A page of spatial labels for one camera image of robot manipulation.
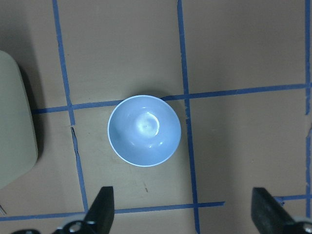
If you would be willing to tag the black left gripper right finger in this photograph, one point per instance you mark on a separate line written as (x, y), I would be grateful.
(268, 215)

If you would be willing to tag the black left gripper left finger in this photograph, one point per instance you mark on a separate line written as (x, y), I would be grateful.
(100, 216)

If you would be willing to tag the blue bowl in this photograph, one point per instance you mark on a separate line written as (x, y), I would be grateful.
(144, 131)

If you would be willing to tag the cream and chrome toaster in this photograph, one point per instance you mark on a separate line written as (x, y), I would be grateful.
(18, 144)

